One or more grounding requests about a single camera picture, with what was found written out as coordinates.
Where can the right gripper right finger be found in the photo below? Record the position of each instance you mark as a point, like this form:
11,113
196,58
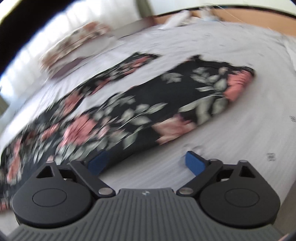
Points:
205,172

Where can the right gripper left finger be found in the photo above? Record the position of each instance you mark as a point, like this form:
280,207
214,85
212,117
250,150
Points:
87,174

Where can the black floral pants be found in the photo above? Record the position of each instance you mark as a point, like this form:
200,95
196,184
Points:
144,116

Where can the white bed sheet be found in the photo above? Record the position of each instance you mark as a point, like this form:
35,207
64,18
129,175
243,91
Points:
254,137

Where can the white lavender pillow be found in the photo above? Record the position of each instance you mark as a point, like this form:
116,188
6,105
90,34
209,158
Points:
58,65

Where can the floral pillow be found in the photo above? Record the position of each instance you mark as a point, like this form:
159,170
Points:
72,41

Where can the white crumpled cloth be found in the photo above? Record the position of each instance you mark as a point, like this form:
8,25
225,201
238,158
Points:
181,18

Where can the wooden bed frame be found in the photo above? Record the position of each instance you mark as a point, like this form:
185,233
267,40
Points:
272,19

